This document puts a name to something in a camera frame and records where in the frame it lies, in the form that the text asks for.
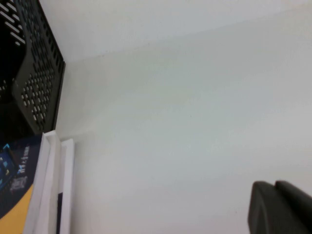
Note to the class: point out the plain white book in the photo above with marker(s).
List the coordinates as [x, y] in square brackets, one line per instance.
[67, 185]

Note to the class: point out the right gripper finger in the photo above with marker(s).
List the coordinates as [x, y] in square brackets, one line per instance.
[280, 212]

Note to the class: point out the white car suspension book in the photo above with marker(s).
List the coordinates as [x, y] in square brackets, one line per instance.
[40, 185]

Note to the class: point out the black perforated book stand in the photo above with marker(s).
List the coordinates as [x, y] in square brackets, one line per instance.
[36, 73]

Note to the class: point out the dark blue robot book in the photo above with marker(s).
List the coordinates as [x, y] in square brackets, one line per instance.
[14, 170]

